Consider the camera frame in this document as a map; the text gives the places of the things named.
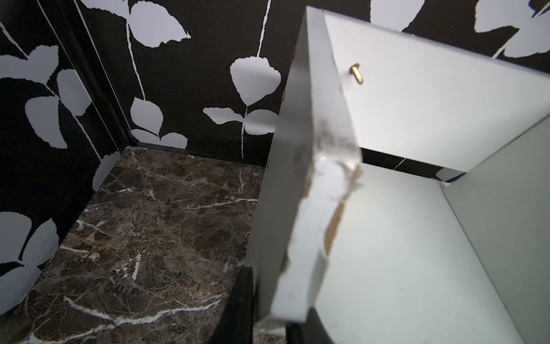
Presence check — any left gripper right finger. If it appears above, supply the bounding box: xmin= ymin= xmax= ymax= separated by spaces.
xmin=285 ymin=308 xmax=334 ymax=344

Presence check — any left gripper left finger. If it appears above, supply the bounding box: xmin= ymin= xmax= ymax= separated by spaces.
xmin=208 ymin=267 xmax=254 ymax=344

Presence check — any white wooden bookshelf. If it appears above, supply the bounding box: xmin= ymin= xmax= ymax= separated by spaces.
xmin=245 ymin=7 xmax=549 ymax=343

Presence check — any brass screw in shelf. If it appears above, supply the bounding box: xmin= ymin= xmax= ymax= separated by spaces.
xmin=349 ymin=63 xmax=364 ymax=85

